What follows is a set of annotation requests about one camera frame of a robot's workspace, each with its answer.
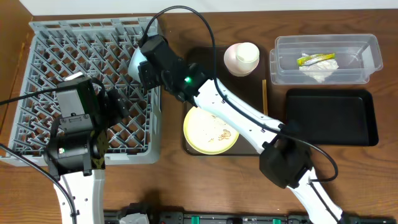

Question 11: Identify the light blue bowl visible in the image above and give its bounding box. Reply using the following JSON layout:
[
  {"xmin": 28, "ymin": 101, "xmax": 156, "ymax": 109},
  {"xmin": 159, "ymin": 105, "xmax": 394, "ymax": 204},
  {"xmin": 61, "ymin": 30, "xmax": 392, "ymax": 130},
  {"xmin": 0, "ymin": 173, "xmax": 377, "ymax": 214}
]
[{"xmin": 127, "ymin": 47, "xmax": 147, "ymax": 83}]

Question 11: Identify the pink bowl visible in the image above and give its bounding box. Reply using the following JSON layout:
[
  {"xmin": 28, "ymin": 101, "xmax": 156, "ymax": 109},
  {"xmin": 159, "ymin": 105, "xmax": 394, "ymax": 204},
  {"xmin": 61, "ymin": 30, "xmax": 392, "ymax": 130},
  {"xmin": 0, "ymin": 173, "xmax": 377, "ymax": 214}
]
[{"xmin": 224, "ymin": 43, "xmax": 260, "ymax": 77}]

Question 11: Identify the white cup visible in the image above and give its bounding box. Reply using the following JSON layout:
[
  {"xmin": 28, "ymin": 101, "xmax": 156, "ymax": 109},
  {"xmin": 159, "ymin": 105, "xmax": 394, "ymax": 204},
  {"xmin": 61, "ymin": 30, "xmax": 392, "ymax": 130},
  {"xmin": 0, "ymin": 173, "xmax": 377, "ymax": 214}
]
[{"xmin": 236, "ymin": 42, "xmax": 259, "ymax": 63}]

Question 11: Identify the green yellow snack wrapper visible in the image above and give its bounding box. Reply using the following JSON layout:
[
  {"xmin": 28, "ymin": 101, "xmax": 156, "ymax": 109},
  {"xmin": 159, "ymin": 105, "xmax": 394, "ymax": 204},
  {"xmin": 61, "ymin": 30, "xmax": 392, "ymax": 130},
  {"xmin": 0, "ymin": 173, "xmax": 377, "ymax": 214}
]
[{"xmin": 297, "ymin": 54, "xmax": 336, "ymax": 67}]

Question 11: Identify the white napkin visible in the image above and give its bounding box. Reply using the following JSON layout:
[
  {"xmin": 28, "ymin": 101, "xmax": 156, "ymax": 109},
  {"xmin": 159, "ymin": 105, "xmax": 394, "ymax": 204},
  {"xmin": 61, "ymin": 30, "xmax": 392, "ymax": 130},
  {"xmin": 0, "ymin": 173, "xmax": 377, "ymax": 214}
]
[{"xmin": 299, "ymin": 59, "xmax": 339, "ymax": 83}]

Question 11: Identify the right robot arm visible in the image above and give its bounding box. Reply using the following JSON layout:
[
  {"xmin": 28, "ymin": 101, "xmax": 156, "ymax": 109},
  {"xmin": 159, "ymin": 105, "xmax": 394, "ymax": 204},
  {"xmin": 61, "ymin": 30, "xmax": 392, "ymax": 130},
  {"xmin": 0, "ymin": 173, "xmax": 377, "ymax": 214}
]
[{"xmin": 137, "ymin": 35, "xmax": 343, "ymax": 223}]

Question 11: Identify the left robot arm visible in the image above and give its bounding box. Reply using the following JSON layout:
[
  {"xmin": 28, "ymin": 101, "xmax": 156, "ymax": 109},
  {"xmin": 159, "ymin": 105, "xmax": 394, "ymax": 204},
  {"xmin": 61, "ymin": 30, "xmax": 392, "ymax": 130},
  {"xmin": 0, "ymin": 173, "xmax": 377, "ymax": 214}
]
[{"xmin": 44, "ymin": 77, "xmax": 129, "ymax": 223}]

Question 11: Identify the grey dishwasher rack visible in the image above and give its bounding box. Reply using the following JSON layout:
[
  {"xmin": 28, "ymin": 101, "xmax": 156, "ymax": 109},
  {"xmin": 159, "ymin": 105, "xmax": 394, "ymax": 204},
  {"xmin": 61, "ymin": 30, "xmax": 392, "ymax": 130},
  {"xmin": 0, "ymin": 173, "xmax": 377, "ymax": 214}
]
[{"xmin": 8, "ymin": 17, "xmax": 162, "ymax": 166}]

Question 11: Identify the yellow plate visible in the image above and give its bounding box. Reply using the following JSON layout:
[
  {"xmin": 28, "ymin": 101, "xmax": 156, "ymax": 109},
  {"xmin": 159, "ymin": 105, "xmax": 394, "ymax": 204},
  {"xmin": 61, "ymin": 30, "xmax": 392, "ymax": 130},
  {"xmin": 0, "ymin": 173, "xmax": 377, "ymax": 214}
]
[{"xmin": 183, "ymin": 107, "xmax": 239, "ymax": 155}]

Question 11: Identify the brown serving tray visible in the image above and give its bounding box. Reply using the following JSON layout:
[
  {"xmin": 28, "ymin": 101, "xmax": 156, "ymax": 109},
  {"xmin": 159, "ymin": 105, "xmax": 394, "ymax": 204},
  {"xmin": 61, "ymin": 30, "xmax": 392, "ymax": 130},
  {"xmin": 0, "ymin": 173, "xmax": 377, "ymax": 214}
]
[{"xmin": 185, "ymin": 45, "xmax": 267, "ymax": 157}]

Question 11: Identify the clear plastic bin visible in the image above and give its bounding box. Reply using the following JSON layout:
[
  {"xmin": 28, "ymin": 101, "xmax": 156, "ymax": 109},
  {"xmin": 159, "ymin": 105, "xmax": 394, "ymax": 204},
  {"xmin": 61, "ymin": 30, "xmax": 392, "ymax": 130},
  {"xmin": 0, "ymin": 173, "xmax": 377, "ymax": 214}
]
[{"xmin": 269, "ymin": 34, "xmax": 383, "ymax": 85}]

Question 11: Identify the black tray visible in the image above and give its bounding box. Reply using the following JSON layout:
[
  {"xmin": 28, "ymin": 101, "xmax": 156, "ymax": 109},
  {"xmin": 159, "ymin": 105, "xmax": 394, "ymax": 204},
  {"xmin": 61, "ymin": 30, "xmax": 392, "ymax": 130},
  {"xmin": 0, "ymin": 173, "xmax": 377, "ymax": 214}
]
[{"xmin": 285, "ymin": 88, "xmax": 379, "ymax": 146}]

